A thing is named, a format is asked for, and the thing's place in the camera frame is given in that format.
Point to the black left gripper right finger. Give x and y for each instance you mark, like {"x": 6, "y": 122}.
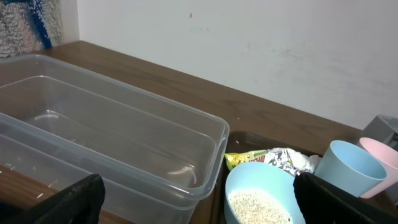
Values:
{"x": 323, "y": 203}

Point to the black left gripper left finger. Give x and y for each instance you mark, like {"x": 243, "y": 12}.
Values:
{"x": 78, "y": 203}

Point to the light blue cup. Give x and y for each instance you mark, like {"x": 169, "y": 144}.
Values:
{"x": 350, "y": 168}

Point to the light blue rice bowl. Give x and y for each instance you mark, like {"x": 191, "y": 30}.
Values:
{"x": 265, "y": 177}

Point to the pink cup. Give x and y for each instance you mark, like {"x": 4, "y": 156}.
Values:
{"x": 387, "y": 156}

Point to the grey dishwasher rack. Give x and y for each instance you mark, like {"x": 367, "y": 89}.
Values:
{"x": 383, "y": 129}

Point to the crumpled white tissue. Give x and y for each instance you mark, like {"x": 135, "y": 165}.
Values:
{"x": 291, "y": 161}

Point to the clear plastic bin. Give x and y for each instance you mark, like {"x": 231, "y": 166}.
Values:
{"x": 60, "y": 123}

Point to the yellow snack wrapper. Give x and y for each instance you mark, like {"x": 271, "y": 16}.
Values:
{"x": 234, "y": 159}

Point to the dark brown tray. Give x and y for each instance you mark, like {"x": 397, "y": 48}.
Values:
{"x": 241, "y": 142}

